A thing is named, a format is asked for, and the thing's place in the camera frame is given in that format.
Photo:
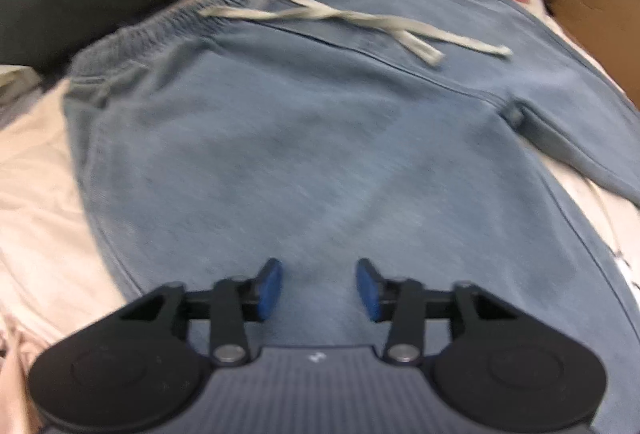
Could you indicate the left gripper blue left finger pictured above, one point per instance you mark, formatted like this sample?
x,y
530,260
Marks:
x,y
267,288

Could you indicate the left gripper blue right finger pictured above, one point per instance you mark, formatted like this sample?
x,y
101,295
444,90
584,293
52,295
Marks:
x,y
371,288

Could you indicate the blue-grey denim pants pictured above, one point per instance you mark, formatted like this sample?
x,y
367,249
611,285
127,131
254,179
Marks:
x,y
325,138

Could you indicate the cream bear-print quilt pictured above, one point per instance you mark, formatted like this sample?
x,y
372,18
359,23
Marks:
x,y
45,238

